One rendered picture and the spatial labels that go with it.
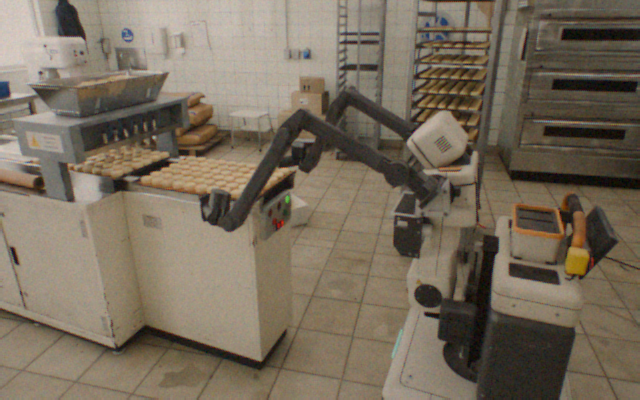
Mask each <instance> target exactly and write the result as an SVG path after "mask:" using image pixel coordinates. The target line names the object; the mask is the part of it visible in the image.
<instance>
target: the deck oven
mask: <svg viewBox="0 0 640 400"><path fill-rule="evenodd" d="M529 19H530V21H529ZM527 22H529V25H528V26H527V25H526V23H527ZM526 26H527V33H526V38H525V43H524V49H523V54H522V59H521V61H519V60H518V46H519V42H520V39H521V35H522V32H523V29H524V27H526ZM497 146H498V148H499V150H500V155H499V156H500V158H501V160H502V162H503V164H504V167H505V169H506V171H507V173H508V175H509V177H510V178H511V180H524V181H537V182H550V183H564V184H577V185H590V186H604V187H617V188H630V189H640V0H518V1H517V8H516V15H515V21H514V27H513V34H512V41H511V54H510V61H509V67H508V74H507V81H506V87H505V94H504V101H503V107H502V113H501V120H500V127H499V134H498V140H497Z"/></svg>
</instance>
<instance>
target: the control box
mask: <svg viewBox="0 0 640 400"><path fill-rule="evenodd" d="M287 196H288V197H289V200H288V202H286V199H287ZM279 203H281V209H280V210H278V204H279ZM285 209H286V210H287V215H284V210H285ZM270 210H272V215H271V216H269V215H268V214H269V211H270ZM258 216H259V232H260V240H264V241H266V240H268V239H269V238H270V237H271V236H272V235H273V234H274V233H275V232H277V231H278V228H279V229H280V228H281V227H282V226H281V222H282V220H283V223H282V225H284V224H285V223H286V222H287V221H288V220H289V219H290V218H291V210H290V190H284V191H282V192H281V193H280V194H278V195H277V196H276V197H274V198H273V199H272V200H270V201H269V202H268V203H266V204H265V205H264V206H263V212H262V213H261V214H258ZM274 218H277V224H276V225H273V219H274ZM278 223H279V224H278ZM277 225H278V226H279V227H278V226H277Z"/></svg>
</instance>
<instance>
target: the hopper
mask: <svg viewBox="0 0 640 400"><path fill-rule="evenodd" d="M119 75H126V76H138V77H132V78H127V79H121V80H114V81H108V82H104V81H105V80H110V79H109V77H112V76H115V77H117V76H119ZM168 76H169V71H149V70H130V69H126V70H119V71H112V72H104V73H97V74H90V75H83V76H75V77H68V78H60V79H53V80H46V81H39V82H32V83H26V84H27V85H28V86H29V87H30V88H31V89H32V90H33V91H34V92H35V93H36V94H37V96H38V97H39V98H40V99H42V100H43V101H44V102H45V103H46V104H47V106H48V107H49V109H50V110H51V111H52V112H53V113H54V114H55V115H61V116H71V117H80V118H82V117H86V116H90V115H94V114H98V113H102V112H107V111H111V110H115V109H120V108H124V107H128V106H132V105H136V104H140V103H145V102H149V101H157V100H158V98H159V95H160V93H161V91H162V89H163V86H164V84H165V82H166V80H167V78H168ZM78 80H79V82H78ZM94 80H95V81H94ZM82 82H92V83H93V84H90V85H83V86H79V84H81V83H82ZM94 83H95V84H94ZM61 84H62V85H61ZM74 86H75V87H74Z"/></svg>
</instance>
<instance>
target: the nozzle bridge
mask: <svg viewBox="0 0 640 400"><path fill-rule="evenodd" d="M157 109H158V110H159V111H160V114H161V121H160V123H158V124H156V125H157V129H155V130H153V129H152V128H153V127H152V124H151V125H150V126H149V127H147V128H148V129H147V130H148V132H143V127H141V129H139V130H138V135H134V133H133V128H132V130H131V121H136V125H137V128H139V127H140V126H141V120H140V117H139V115H138V114H140V116H141V118H145V120H146V122H147V125H149V124H150V115H149V113H148V112H147V111H149V112H150V114H151V116H152V115H154V116H155V119H156V122H159V119H160V117H159V112H158V110H157ZM128 116H130V117H131V120H130V118H129V117H128ZM117 119H120V121H121V123H122V127H123V124H124V123H126V125H127V128H128V131H130V130H131V132H130V133H129V138H127V139H126V138H124V132H122V134H121V135H120V136H118V139H119V140H118V141H114V139H113V134H112V131H113V129H112V127H113V126H115V127H116V130H117V133H118V134H120V133H121V125H120V122H119V121H118V120H117ZM106 122H108V123H109V124H110V127H111V137H110V138H109V139H107V142H108V143H107V144H102V138H101V130H102V129H104V131H105V134H106V137H109V135H110V130H109V126H108V124H107V123H106ZM12 123H13V127H14V130H15V134H16V137H17V141H18V145H19V148H20V152H21V155H22V156H26V157H32V158H38V159H39V162H40V166H41V170H42V174H43V177H44V181H45V185H46V189H47V193H48V197H49V198H51V199H55V200H60V201H65V202H69V201H71V200H74V199H75V195H74V190H73V186H72V181H71V177H70V173H69V169H68V164H67V163H69V164H75V165H78V164H81V163H84V162H87V158H90V157H92V156H95V155H98V154H101V153H104V152H107V151H110V150H114V149H117V148H120V147H123V146H126V145H129V144H131V143H134V142H137V141H140V140H143V139H149V138H152V137H155V136H158V135H159V140H158V142H156V145H157V151H165V152H171V153H174V154H175V153H176V156H175V157H177V156H179V155H178V147H177V139H176V132H175V129H178V128H183V129H185V128H188V127H190V119H189V110H188V101H187V98H184V97H171V96H159V98H158V100H157V101H149V102H145V103H140V104H136V105H132V106H128V107H124V108H120V109H115V110H111V111H107V112H102V113H98V114H94V115H90V116H86V117H82V118H80V117H71V116H61V115H55V114H54V113H53V112H52V111H50V112H46V113H41V114H37V115H32V116H27V117H22V118H17V119H12ZM175 157H174V158H175Z"/></svg>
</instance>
